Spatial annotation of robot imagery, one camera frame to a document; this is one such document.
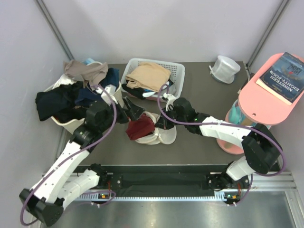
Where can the black garment pile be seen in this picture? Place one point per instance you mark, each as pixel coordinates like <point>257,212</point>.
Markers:
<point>60,103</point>

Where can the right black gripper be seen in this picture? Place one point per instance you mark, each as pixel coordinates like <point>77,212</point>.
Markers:
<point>163,122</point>

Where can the cream laundry hamper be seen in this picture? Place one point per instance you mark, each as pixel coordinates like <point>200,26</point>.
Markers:
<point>71,125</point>

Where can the black white sock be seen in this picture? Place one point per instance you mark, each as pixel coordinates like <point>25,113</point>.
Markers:
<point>142,93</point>

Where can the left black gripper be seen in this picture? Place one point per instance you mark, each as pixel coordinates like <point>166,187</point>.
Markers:
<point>133,112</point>

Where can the beige folded garment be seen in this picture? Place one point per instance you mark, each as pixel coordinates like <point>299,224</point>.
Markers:
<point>148,75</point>

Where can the taupe garment on hamper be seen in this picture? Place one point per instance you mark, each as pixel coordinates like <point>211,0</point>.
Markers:
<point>91,74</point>

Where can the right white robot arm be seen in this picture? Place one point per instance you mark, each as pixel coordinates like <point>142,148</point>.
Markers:
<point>261,149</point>

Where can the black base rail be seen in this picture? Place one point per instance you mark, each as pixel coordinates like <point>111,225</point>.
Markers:
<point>168,180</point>

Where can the teal item under table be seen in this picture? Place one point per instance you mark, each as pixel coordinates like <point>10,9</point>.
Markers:
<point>235,115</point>

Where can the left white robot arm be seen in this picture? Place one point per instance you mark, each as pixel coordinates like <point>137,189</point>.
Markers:
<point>47,200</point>

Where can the white perforated plastic basket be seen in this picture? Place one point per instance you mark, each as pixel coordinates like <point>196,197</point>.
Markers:
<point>177,72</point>

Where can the dark blue paperback book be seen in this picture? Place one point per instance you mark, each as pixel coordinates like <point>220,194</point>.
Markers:
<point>284,79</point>

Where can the grey garment in basket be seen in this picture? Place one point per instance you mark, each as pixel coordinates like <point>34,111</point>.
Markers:
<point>166,89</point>

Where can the dark red bra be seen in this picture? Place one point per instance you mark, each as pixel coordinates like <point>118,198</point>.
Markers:
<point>140,128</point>

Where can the pink two-tier side table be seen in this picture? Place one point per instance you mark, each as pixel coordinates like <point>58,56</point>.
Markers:
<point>258,105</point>

